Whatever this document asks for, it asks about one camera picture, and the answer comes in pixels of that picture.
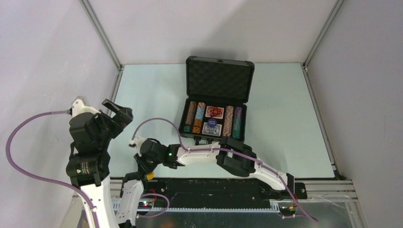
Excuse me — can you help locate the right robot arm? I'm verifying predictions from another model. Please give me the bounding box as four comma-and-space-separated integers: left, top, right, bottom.
129, 137, 296, 199

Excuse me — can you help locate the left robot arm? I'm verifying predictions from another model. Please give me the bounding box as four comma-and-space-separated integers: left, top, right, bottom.
66, 96, 150, 228

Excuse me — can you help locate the blue playing card deck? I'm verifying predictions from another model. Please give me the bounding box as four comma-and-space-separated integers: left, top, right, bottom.
201, 123, 222, 137

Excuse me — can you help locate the blue small blind button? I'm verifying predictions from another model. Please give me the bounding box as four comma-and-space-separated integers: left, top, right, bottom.
207, 118, 218, 128

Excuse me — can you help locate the red dice set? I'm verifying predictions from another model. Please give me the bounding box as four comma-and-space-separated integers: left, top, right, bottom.
205, 106, 224, 119

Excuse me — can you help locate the black poker case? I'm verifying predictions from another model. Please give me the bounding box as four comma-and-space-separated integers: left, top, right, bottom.
178, 56, 255, 143

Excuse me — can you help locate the blue orange chip stack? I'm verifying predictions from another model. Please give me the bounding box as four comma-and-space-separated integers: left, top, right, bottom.
192, 102, 206, 134

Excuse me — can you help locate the purple green chip stack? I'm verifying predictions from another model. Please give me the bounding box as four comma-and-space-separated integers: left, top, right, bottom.
232, 107, 242, 139

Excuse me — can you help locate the pink brown chip stack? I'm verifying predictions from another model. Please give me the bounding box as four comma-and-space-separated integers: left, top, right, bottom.
222, 105, 234, 136

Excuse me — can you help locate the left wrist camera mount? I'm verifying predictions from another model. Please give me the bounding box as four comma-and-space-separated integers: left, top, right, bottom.
70, 96, 101, 118

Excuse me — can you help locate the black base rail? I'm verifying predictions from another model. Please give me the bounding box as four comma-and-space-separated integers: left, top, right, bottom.
144, 178, 292, 209

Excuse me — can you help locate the yellow big blind button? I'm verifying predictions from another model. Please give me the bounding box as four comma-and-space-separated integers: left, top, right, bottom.
146, 173, 154, 181

